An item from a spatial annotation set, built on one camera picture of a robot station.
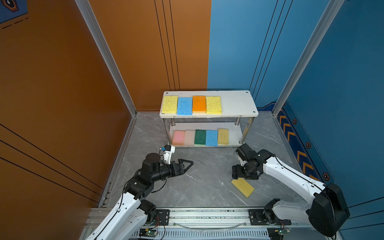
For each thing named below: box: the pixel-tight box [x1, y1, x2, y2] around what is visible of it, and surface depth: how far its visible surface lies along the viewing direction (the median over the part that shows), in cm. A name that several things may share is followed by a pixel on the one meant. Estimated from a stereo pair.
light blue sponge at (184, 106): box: [177, 97, 193, 116], surface depth 75 cm
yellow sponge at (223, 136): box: [218, 128, 229, 145], surface depth 98 cm
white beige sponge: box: [183, 129, 196, 147], surface depth 96 cm
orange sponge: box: [192, 96, 207, 114], surface depth 76 cm
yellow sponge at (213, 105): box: [206, 96, 222, 115], surface depth 76 cm
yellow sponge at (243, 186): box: [231, 177, 255, 199], surface depth 83 cm
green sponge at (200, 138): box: [194, 129, 206, 145], surface depth 96 cm
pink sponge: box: [172, 130, 185, 146], surface depth 96 cm
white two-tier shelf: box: [159, 90, 259, 147], surface depth 82 cm
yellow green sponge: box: [162, 95, 178, 114], surface depth 77 cm
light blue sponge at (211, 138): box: [205, 130, 218, 147], surface depth 96 cm
